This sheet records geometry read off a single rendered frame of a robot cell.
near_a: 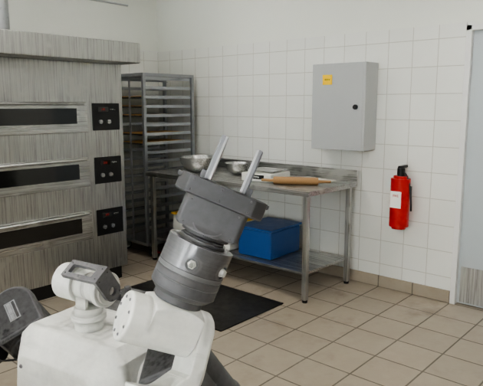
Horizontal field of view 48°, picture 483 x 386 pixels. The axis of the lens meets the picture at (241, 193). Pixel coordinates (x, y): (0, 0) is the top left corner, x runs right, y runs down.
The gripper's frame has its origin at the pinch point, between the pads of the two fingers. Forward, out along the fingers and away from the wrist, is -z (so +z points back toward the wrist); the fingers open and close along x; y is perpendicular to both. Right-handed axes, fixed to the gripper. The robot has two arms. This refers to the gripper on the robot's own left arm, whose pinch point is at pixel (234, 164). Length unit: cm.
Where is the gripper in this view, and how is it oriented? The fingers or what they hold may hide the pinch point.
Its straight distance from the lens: 71.1
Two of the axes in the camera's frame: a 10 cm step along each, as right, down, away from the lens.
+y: 0.0, -0.3, 10.0
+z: -3.8, 9.2, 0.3
